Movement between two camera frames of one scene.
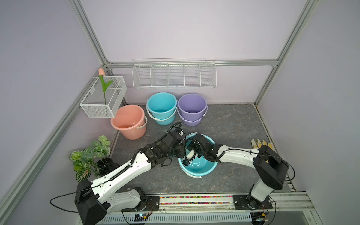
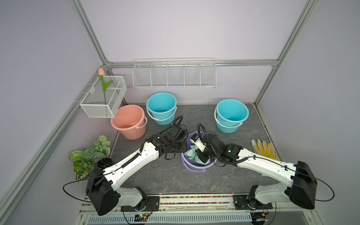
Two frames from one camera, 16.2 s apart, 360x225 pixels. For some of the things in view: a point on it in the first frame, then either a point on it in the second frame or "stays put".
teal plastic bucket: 199,167 -> 229,114
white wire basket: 104,96 stays put
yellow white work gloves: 259,144 stays put
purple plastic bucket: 191,108 -> 191,165
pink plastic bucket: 131,122 stays put
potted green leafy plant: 93,161 stays put
